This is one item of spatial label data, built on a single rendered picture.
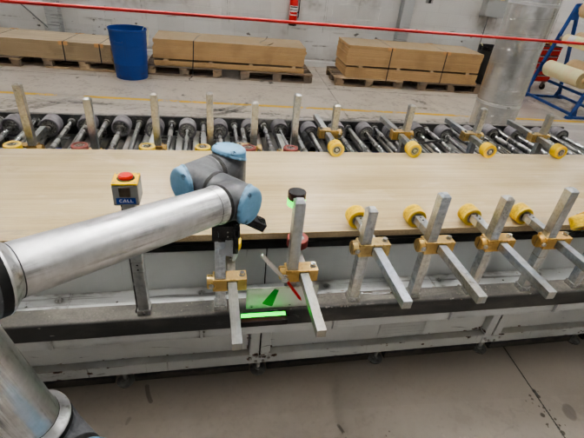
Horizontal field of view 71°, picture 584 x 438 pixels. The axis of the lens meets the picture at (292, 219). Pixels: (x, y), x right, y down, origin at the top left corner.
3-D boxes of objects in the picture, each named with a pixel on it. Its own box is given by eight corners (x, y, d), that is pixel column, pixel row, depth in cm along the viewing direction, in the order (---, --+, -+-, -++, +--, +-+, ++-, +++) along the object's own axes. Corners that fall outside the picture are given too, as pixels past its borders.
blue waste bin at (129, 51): (149, 82, 615) (144, 29, 576) (109, 80, 607) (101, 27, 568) (155, 73, 664) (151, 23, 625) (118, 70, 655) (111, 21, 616)
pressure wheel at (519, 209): (513, 219, 175) (522, 227, 178) (527, 205, 172) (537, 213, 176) (504, 212, 180) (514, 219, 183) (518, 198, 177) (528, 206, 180)
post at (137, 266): (150, 315, 142) (136, 203, 118) (136, 315, 141) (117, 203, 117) (152, 305, 146) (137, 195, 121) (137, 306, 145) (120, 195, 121)
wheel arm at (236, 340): (242, 352, 121) (243, 341, 118) (231, 353, 120) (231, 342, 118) (234, 259, 156) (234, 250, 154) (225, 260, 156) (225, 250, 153)
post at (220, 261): (225, 323, 151) (225, 213, 125) (215, 324, 151) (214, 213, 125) (224, 316, 154) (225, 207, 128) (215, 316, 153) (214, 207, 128)
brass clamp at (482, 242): (512, 252, 155) (517, 241, 153) (481, 253, 153) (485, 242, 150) (502, 242, 160) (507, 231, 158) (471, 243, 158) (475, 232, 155)
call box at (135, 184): (140, 208, 117) (136, 183, 113) (114, 208, 116) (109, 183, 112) (142, 195, 123) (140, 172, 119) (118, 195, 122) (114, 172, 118)
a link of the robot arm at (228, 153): (202, 145, 106) (228, 136, 113) (202, 188, 112) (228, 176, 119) (228, 156, 101) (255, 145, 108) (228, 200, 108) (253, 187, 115)
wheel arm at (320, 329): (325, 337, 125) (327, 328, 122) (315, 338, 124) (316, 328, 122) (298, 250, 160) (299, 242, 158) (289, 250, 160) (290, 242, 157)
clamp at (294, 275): (316, 281, 147) (318, 269, 144) (279, 282, 144) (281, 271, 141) (313, 270, 151) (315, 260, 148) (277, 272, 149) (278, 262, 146)
